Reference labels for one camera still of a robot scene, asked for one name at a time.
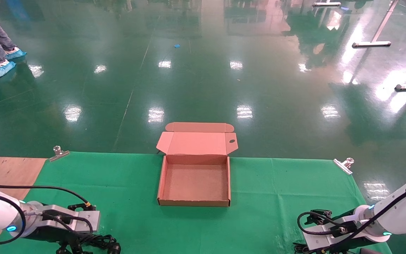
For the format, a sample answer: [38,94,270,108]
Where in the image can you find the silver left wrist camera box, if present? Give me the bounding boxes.
[30,205,101,235]

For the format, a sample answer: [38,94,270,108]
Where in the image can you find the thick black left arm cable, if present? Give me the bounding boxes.
[0,192,26,246]

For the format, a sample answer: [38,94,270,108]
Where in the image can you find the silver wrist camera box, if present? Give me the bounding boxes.
[302,218,363,252]
[30,205,101,235]

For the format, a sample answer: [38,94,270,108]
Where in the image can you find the green table cloth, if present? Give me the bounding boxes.
[0,152,393,254]

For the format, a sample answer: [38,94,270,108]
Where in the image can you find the silver binder clip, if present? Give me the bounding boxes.
[49,145,70,162]
[333,158,355,175]

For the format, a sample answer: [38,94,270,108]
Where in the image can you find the open brown cardboard box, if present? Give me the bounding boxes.
[156,122,239,207]

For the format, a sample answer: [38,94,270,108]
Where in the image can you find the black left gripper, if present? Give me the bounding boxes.
[23,229,94,254]

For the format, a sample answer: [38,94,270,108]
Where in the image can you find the black power cable with plug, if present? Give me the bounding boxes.
[78,234,121,254]

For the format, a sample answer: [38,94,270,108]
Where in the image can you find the long black left arm cable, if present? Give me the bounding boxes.
[0,182,96,212]

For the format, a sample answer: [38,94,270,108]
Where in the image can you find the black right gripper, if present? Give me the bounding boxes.
[309,236,391,254]

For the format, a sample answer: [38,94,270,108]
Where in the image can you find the short black right camera cable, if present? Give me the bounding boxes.
[297,210,357,236]

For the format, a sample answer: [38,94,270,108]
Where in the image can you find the short black camera cable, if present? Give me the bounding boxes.
[43,211,94,234]
[297,210,357,236]

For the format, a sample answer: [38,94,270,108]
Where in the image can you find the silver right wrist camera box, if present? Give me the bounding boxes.
[302,218,363,252]

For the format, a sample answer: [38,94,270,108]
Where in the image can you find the blue shoe cover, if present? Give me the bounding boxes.
[5,47,27,60]
[0,59,16,81]

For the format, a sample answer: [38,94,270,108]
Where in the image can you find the short black left camera cable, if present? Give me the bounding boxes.
[43,211,94,234]

